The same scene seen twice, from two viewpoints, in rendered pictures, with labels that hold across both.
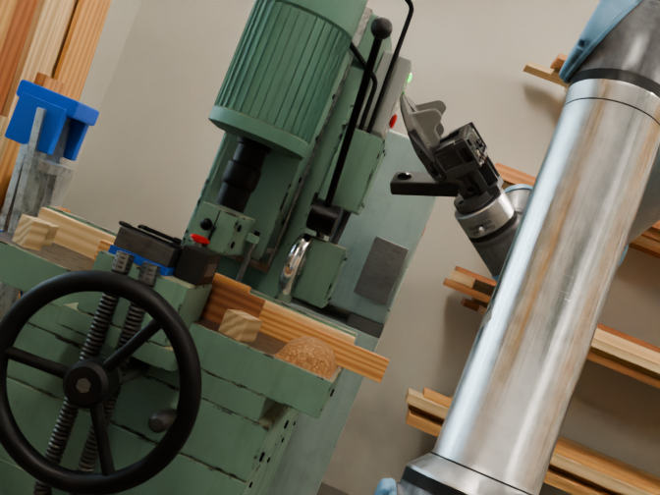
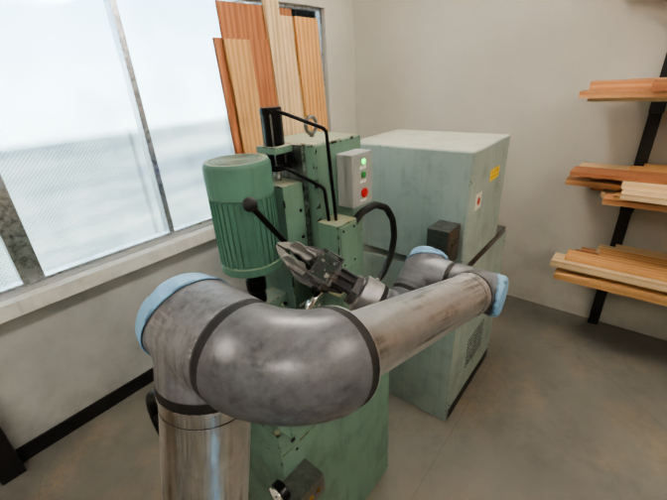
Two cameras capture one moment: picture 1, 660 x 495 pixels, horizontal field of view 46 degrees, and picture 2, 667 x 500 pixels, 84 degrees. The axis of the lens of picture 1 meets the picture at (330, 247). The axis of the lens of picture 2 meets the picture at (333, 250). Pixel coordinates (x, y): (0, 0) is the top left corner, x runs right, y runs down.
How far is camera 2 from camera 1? 1.06 m
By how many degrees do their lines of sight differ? 42
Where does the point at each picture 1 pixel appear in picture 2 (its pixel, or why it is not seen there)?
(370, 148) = (333, 234)
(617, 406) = not seen: outside the picture
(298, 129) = (253, 264)
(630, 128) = (168, 439)
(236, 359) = not seen: hidden behind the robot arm
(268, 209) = (289, 287)
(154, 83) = (374, 109)
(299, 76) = (235, 239)
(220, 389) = not seen: hidden behind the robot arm
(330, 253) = (333, 300)
